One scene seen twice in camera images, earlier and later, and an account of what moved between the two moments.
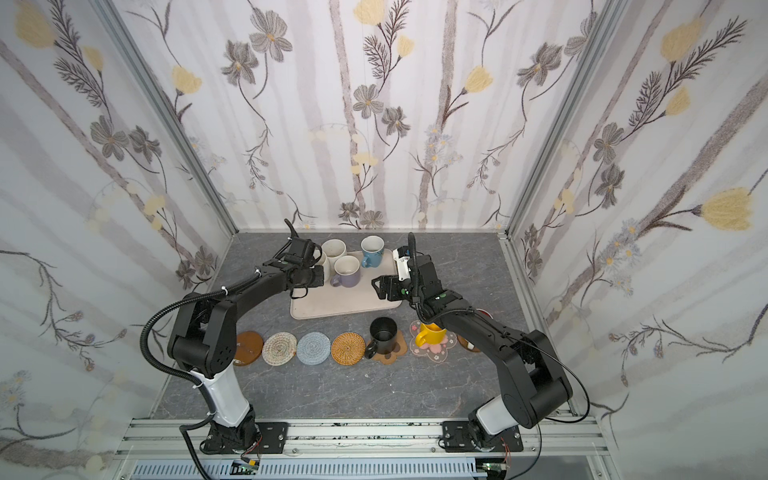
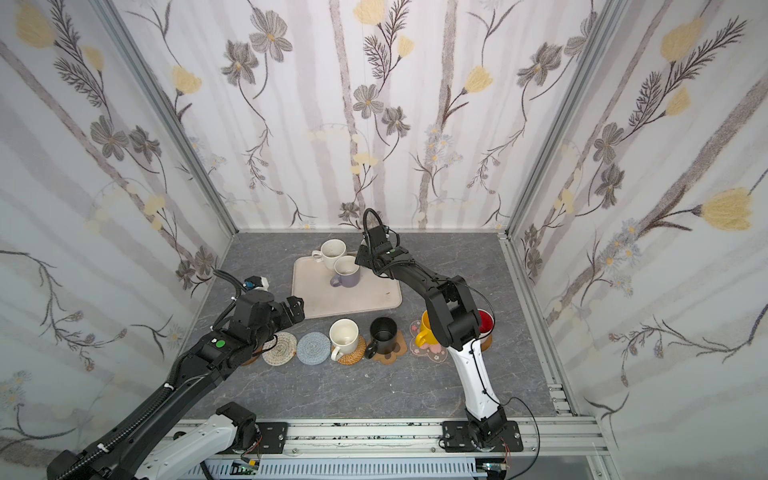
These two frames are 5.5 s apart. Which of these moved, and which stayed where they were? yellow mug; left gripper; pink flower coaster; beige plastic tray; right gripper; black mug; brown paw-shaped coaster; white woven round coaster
Moved: left gripper; right gripper
Stayed: beige plastic tray; black mug; brown paw-shaped coaster; pink flower coaster; yellow mug; white woven round coaster
